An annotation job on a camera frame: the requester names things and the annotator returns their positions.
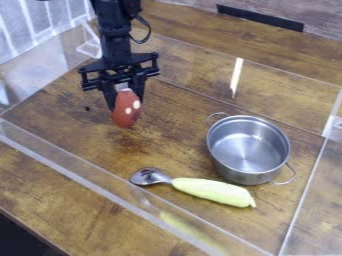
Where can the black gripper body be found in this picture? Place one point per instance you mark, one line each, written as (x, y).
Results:
(119, 64)

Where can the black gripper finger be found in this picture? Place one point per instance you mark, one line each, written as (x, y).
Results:
(138, 86)
(110, 95)

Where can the red and white toy mushroom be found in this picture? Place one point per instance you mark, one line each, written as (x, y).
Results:
(127, 108)

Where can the silver metal pot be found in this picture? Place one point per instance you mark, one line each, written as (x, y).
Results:
(250, 150)

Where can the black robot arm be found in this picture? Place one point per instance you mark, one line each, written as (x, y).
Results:
(115, 14)

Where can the clear acrylic barrier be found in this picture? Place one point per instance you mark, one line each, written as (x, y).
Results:
(189, 227)

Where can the black strip on table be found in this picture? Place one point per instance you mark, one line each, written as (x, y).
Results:
(261, 18)

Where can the spoon with yellow-green handle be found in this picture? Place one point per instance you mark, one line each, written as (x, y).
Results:
(204, 188)

